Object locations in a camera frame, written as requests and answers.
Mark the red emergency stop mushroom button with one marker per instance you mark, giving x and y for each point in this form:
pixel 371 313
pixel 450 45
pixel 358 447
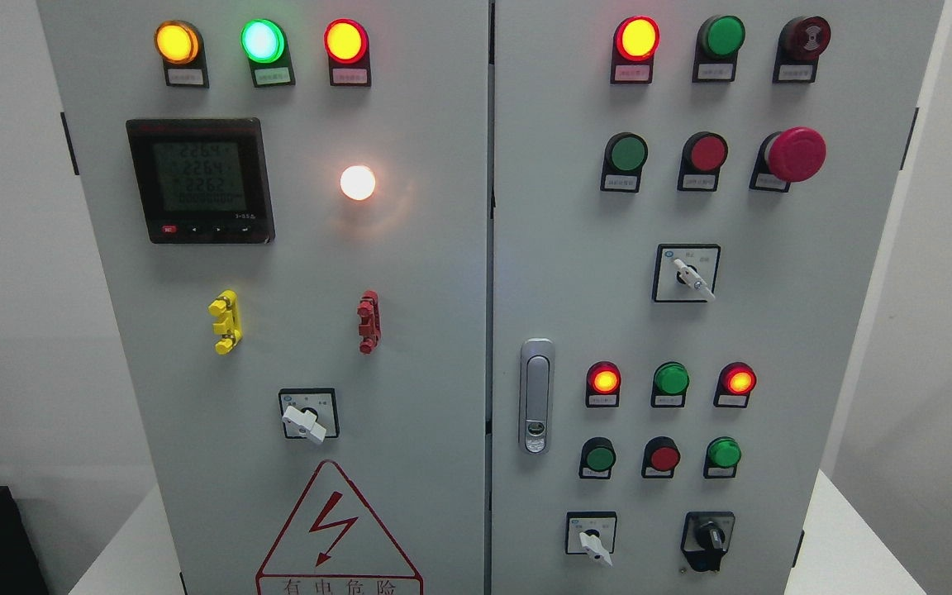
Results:
pixel 788 157

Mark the yellow terminal connector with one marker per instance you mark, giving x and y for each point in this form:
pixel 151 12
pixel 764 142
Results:
pixel 226 311

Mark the green indicator light top right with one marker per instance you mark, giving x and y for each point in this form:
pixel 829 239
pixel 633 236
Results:
pixel 719 40

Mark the white selector switch left door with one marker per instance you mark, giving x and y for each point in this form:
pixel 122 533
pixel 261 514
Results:
pixel 309 414

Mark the red indicator light lower right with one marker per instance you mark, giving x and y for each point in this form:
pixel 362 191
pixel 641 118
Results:
pixel 735 385

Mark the black digital power meter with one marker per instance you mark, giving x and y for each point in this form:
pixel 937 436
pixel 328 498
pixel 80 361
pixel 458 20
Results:
pixel 202 180

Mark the white selector switch bottom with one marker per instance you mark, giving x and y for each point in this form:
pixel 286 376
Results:
pixel 591 534

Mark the lit red-orange indicator light left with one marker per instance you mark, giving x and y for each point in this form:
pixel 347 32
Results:
pixel 348 57

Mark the white glowing indicator light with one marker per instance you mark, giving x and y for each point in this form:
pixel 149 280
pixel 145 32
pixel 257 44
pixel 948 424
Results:
pixel 358 182

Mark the grey electrical cabinet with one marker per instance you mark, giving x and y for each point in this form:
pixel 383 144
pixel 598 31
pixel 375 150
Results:
pixel 486 125

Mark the lit red indicator top right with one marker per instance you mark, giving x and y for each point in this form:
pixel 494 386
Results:
pixel 635 42

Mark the green push button lower left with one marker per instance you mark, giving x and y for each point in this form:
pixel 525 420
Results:
pixel 597 459

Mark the green indicator light lower middle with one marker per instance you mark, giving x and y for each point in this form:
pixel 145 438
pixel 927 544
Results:
pixel 670 384

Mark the white selector switch upper right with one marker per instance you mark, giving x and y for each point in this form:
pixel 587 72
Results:
pixel 685 273

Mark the lit red indicator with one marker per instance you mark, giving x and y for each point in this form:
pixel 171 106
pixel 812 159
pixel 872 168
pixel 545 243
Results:
pixel 635 42
pixel 603 385

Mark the black knob selector switch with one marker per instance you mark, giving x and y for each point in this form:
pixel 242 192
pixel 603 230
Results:
pixel 706 539

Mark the red push button lower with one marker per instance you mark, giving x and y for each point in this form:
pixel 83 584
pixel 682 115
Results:
pixel 661 458

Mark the red terminal connector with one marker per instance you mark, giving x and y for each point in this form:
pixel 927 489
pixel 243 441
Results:
pixel 369 327

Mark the red push button upper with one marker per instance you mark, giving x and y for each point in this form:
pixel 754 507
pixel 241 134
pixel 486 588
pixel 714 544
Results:
pixel 703 155

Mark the red push button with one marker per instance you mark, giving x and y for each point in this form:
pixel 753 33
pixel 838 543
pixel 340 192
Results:
pixel 661 458
pixel 703 155

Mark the dark red buzzer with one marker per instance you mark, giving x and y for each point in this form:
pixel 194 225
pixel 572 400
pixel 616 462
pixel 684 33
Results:
pixel 800 44

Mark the silver door latch handle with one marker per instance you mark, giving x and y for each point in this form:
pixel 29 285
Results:
pixel 535 394

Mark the lit red indicator lower left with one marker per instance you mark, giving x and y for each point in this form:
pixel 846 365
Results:
pixel 603 385

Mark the lit green indicator light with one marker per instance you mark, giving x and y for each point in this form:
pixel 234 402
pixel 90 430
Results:
pixel 266 47

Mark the red lightning warning sticker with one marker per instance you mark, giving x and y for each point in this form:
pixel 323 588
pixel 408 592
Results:
pixel 333 542

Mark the green push button upper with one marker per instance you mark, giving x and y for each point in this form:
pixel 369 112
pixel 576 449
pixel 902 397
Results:
pixel 624 156

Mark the yellow indicator light top left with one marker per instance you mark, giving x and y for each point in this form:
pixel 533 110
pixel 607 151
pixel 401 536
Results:
pixel 181 48

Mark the white selector switch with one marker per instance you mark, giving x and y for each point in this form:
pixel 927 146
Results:
pixel 685 273
pixel 591 534

